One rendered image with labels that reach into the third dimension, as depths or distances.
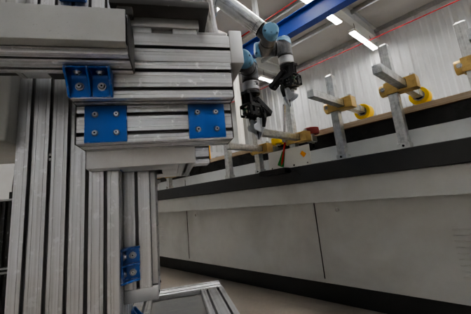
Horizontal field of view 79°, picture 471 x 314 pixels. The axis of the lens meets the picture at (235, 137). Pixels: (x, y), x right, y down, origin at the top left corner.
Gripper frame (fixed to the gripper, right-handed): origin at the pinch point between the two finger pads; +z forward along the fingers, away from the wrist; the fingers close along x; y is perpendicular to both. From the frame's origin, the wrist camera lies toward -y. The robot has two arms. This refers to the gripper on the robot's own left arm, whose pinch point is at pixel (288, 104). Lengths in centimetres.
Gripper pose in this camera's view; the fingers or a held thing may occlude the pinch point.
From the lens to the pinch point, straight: 144.0
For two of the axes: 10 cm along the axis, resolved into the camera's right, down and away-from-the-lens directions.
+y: 6.8, -2.1, -7.0
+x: 7.3, 0.8, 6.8
